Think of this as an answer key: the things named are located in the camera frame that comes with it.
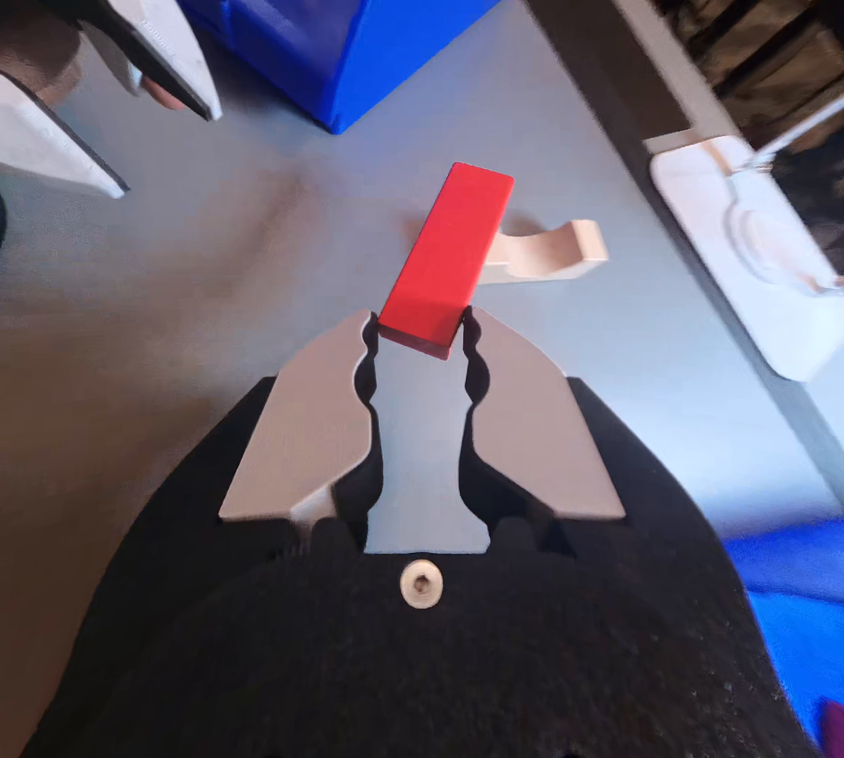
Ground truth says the pale wooden arch block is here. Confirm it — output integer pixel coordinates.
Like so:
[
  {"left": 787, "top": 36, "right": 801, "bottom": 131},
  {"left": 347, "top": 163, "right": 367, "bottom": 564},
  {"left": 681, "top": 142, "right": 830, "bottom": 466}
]
[{"left": 478, "top": 218, "right": 612, "bottom": 284}]

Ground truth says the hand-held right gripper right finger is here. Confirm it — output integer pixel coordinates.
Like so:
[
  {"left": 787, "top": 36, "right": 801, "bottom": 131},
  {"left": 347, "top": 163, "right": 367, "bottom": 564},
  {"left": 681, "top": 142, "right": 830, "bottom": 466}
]
[{"left": 460, "top": 307, "right": 626, "bottom": 522}]

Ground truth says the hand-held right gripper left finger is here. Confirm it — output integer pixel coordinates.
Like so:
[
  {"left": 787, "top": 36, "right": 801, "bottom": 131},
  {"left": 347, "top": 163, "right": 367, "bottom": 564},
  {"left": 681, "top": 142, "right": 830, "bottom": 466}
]
[{"left": 219, "top": 308, "right": 383, "bottom": 525}]

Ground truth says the white document stand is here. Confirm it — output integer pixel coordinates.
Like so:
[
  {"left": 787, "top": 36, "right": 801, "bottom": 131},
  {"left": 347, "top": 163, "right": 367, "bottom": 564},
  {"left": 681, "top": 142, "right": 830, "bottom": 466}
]
[{"left": 649, "top": 97, "right": 844, "bottom": 383}]

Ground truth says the red wooden block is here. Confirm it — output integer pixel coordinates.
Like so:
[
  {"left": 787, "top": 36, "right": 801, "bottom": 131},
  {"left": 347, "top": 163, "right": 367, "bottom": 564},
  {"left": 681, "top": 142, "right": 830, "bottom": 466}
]
[{"left": 379, "top": 163, "right": 516, "bottom": 361}]

